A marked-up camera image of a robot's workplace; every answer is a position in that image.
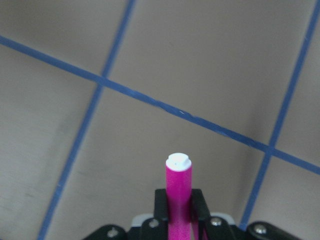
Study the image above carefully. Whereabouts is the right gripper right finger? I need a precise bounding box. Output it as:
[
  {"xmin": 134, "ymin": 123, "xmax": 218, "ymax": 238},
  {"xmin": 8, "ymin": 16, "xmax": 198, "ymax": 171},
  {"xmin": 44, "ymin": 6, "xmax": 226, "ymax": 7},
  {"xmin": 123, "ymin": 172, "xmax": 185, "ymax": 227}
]
[{"xmin": 190, "ymin": 189, "xmax": 224, "ymax": 240}]

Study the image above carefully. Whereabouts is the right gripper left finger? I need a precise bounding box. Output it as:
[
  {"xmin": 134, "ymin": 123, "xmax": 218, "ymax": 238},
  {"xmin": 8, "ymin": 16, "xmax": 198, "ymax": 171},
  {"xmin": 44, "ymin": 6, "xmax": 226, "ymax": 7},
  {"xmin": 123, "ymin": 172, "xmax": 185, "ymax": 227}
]
[{"xmin": 141, "ymin": 188, "xmax": 169, "ymax": 240}]

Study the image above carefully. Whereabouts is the pink pen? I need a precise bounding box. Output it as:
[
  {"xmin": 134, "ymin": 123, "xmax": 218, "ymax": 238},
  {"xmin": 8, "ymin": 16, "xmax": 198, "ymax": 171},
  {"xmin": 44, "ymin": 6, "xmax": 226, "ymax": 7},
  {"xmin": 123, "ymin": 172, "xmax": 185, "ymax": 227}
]
[{"xmin": 165, "ymin": 152, "xmax": 192, "ymax": 240}]

